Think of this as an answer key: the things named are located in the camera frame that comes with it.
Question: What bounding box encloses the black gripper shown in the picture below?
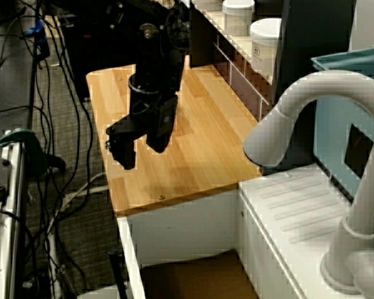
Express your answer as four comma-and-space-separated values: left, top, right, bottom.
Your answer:
105, 90, 178, 171

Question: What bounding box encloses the white toy sink unit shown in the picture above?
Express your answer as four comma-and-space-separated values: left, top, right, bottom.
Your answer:
117, 164, 374, 299

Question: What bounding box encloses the wooden countertop board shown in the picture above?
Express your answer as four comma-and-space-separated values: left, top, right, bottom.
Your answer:
86, 62, 269, 216

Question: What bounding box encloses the large black box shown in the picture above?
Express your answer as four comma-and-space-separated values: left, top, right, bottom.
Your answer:
57, 12, 138, 102

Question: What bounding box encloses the green clamp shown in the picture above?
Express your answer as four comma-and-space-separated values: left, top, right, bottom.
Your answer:
0, 128, 67, 179

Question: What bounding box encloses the dark tile-pattern backsplash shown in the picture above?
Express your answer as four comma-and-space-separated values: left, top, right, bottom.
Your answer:
189, 0, 272, 123

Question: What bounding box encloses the black rod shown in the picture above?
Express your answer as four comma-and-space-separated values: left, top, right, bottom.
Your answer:
108, 249, 129, 299

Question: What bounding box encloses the beige shelf board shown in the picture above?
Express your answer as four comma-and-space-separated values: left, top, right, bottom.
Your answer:
199, 8, 281, 85

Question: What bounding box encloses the blue tape piece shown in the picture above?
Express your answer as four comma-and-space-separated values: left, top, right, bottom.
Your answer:
24, 19, 47, 42

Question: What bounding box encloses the white plastic jar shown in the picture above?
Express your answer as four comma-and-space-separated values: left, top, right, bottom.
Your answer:
221, 0, 256, 37

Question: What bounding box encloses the teal plastic bin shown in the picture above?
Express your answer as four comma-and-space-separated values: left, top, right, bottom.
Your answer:
310, 45, 374, 203

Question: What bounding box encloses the black upright panel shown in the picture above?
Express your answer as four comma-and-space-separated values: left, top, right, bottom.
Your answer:
274, 0, 356, 168

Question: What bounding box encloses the grey toy faucet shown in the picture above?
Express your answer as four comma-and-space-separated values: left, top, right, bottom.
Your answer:
242, 70, 374, 299

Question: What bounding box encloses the black cable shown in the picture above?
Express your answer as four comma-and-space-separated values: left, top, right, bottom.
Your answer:
0, 104, 55, 156
45, 18, 96, 292

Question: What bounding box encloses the white cable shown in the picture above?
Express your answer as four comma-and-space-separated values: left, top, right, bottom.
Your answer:
46, 172, 109, 225

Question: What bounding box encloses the silver metal frame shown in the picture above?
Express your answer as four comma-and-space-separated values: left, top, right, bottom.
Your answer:
0, 133, 29, 299

